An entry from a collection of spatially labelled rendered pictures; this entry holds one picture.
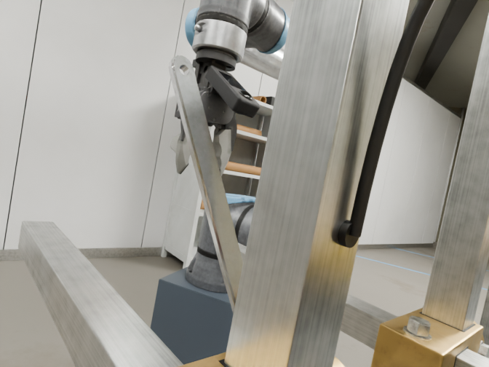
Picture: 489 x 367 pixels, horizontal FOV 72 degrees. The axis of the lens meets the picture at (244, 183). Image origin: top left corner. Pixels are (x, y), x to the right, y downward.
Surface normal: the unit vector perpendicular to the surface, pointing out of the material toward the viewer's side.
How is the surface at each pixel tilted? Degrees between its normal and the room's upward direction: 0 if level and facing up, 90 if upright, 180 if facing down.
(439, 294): 90
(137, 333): 0
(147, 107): 90
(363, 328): 90
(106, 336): 0
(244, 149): 90
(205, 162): 76
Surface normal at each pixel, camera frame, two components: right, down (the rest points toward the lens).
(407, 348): -0.73, -0.11
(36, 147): 0.62, 0.16
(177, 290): -0.34, -0.01
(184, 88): 0.61, -0.09
